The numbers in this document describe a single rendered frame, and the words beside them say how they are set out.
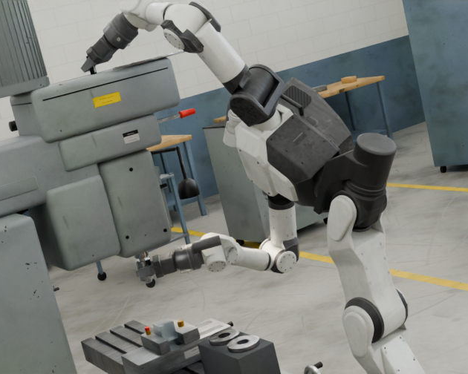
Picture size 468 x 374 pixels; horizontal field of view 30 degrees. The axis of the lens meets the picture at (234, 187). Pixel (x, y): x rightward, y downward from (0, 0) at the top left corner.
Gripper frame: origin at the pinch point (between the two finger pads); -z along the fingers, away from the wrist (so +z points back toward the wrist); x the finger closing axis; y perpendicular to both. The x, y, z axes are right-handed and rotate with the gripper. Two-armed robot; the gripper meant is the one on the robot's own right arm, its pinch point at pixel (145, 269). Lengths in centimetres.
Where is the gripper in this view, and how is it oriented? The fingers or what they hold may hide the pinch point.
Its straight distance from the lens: 291.1
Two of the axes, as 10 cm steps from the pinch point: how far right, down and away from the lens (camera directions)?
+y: 2.4, 9.5, 1.8
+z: 9.7, -2.5, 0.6
